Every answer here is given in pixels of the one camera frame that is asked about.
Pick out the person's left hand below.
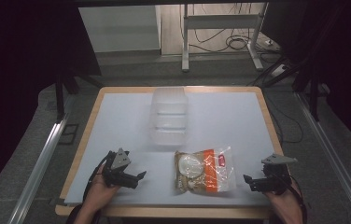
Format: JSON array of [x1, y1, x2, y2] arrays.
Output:
[[84, 163, 122, 217]]

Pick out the thin black floor cable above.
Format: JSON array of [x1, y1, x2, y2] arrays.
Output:
[[266, 94, 305, 145]]

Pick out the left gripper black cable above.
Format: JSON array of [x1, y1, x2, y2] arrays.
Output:
[[82, 154, 111, 203]]

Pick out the clear plastic container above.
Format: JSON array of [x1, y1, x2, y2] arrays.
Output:
[[148, 86, 190, 147]]

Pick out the clear bag of snacks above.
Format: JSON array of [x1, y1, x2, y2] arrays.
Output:
[[174, 146, 237, 195]]

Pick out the black cables on floor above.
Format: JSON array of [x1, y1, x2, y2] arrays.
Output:
[[189, 3, 282, 54]]

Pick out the white metal desk frame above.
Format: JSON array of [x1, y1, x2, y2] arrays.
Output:
[[180, 3, 270, 73]]

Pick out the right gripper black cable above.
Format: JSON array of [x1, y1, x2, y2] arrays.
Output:
[[284, 172, 309, 224]]

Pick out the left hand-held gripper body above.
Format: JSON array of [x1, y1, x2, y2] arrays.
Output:
[[103, 147, 133, 189]]

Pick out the white power strip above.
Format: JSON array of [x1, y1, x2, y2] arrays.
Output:
[[270, 63, 290, 77]]

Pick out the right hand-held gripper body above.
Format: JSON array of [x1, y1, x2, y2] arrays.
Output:
[[260, 153, 299, 196]]

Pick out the person's right hand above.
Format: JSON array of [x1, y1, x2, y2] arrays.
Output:
[[262, 182, 301, 218]]

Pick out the black floor plate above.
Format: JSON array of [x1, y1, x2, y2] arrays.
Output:
[[58, 123, 80, 146]]

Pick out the white cabinet panel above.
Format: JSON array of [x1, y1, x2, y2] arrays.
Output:
[[77, 5, 162, 54]]

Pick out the black metal stand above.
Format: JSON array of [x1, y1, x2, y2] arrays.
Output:
[[53, 69, 105, 123], [290, 60, 325, 122]]

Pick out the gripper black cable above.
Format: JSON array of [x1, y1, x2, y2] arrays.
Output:
[[82, 154, 111, 203], [284, 172, 309, 224]]

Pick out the aluminium rail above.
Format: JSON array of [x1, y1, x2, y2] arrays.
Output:
[[294, 92, 351, 224], [7, 113, 69, 224]]

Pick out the white table mat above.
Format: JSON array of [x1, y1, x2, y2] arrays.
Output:
[[63, 91, 278, 207]]

